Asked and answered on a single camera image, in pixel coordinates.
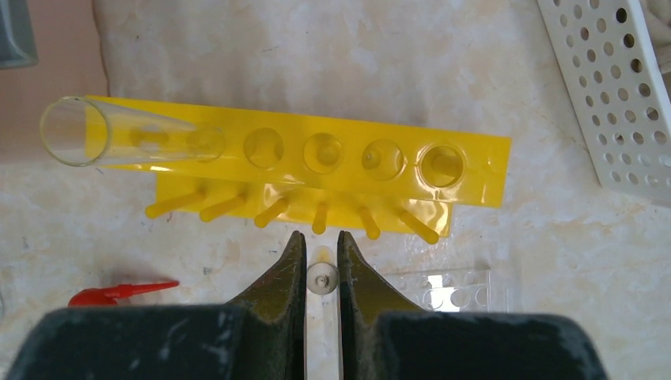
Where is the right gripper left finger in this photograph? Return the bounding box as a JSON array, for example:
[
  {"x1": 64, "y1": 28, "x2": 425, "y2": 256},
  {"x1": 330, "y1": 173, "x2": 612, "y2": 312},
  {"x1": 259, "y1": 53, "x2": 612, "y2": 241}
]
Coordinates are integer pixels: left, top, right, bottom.
[{"x1": 7, "y1": 232, "x2": 307, "y2": 379}]

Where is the clear glass test tube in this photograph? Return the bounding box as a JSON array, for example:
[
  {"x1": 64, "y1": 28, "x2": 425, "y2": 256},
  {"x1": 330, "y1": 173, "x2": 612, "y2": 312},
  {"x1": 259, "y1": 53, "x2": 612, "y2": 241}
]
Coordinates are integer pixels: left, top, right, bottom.
[{"x1": 305, "y1": 245, "x2": 341, "y2": 379}]

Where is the large clear test tube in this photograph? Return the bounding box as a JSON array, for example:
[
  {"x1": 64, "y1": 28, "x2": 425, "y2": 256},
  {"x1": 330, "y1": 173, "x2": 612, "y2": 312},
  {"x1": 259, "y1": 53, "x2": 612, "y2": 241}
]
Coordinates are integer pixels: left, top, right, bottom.
[{"x1": 40, "y1": 97, "x2": 225, "y2": 167}]

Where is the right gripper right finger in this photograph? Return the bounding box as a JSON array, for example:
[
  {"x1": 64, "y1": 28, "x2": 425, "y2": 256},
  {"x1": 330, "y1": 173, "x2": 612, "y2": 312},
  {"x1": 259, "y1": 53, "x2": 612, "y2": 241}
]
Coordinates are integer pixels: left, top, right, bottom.
[{"x1": 336, "y1": 231, "x2": 608, "y2": 379}]

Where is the white wash bottle red cap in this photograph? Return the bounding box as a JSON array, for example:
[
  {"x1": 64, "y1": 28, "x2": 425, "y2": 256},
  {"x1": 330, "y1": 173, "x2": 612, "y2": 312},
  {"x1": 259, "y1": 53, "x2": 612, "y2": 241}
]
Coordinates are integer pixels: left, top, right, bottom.
[{"x1": 67, "y1": 281, "x2": 180, "y2": 307}]

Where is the yellow test tube rack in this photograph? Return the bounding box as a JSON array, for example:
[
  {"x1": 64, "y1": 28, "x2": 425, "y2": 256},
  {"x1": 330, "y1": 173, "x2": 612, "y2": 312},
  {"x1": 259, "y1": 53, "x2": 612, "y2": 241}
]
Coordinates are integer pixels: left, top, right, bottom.
[{"x1": 104, "y1": 97, "x2": 511, "y2": 244}]

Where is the white perforated basket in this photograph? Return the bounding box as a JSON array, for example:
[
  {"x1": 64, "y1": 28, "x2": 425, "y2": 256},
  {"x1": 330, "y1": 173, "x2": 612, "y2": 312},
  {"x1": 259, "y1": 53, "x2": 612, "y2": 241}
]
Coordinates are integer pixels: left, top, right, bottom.
[{"x1": 538, "y1": 0, "x2": 670, "y2": 205}]

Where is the pink plastic bin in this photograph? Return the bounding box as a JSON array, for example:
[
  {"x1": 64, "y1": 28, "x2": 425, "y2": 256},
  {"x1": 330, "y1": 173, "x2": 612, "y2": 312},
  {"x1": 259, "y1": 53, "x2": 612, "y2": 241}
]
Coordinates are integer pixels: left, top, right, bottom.
[{"x1": 1, "y1": 1, "x2": 109, "y2": 164}]

